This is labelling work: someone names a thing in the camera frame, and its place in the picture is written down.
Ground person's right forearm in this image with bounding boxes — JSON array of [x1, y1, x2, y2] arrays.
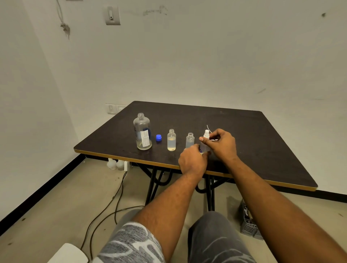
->
[[224, 157, 347, 263]]

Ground person's right hand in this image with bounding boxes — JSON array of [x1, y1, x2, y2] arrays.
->
[[199, 129, 239, 163]]

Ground white stool seat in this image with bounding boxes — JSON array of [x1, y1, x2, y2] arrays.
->
[[47, 243, 89, 263]]

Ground large clear labelled bottle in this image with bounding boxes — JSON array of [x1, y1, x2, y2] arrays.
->
[[133, 113, 152, 151]]

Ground grey patterned shorts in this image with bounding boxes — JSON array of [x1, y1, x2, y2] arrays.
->
[[92, 209, 257, 263]]

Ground hanging wall wire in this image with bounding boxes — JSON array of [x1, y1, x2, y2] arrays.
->
[[55, 0, 71, 38]]

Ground white wall switch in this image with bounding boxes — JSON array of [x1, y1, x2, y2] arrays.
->
[[105, 6, 121, 26]]

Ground white wall socket plate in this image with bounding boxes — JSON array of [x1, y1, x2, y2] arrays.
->
[[105, 103, 127, 115]]

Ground black metal table legs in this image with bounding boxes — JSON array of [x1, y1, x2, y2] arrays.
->
[[131, 162, 231, 212]]

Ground small bottle with yellowish liquid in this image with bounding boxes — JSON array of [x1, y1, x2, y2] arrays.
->
[[167, 129, 177, 152]]

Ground small clear spray bottle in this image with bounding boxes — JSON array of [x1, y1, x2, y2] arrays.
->
[[199, 138, 212, 155]]

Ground person's left hand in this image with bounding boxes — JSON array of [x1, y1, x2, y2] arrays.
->
[[178, 144, 211, 179]]

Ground black floor cable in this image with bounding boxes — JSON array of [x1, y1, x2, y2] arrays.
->
[[89, 171, 145, 260], [80, 171, 128, 251]]

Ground person's left forearm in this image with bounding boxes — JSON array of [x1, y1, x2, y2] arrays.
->
[[132, 173, 207, 263]]

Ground grey plastic basket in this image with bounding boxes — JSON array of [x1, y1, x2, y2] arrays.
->
[[239, 199, 264, 241]]

